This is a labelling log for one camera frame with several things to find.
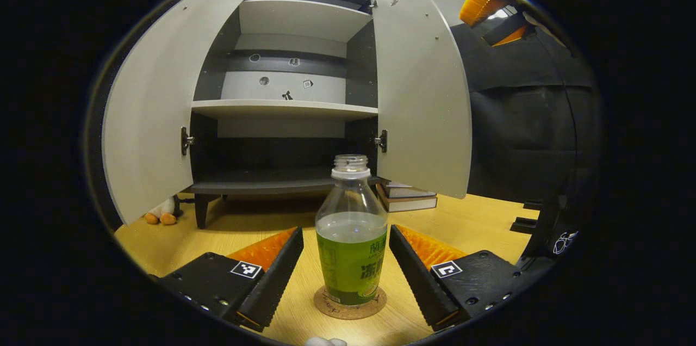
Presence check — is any penguin plush toy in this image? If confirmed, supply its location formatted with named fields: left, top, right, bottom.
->
left=143, top=196, right=183, bottom=226

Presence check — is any green label plastic bottle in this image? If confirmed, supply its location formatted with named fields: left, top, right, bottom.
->
left=315, top=155, right=389, bottom=306

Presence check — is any grey cabinet door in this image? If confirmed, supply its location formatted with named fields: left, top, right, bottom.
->
left=372, top=0, right=473, bottom=200
left=102, top=0, right=272, bottom=226

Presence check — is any round cork coaster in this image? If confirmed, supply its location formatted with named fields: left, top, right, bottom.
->
left=314, top=285, right=388, bottom=320

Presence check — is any thick book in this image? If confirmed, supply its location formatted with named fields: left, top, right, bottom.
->
left=376, top=185, right=438, bottom=213

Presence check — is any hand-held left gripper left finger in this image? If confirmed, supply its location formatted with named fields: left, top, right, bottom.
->
left=160, top=226, right=305, bottom=332

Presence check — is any black backdrop cloth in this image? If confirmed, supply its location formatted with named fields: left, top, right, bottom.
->
left=450, top=9, right=604, bottom=265

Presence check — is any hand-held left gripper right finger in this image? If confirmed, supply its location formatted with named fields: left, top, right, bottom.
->
left=387, top=225, right=537, bottom=334

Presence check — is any grey cabinet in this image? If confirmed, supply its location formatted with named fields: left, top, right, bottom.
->
left=182, top=0, right=382, bottom=230

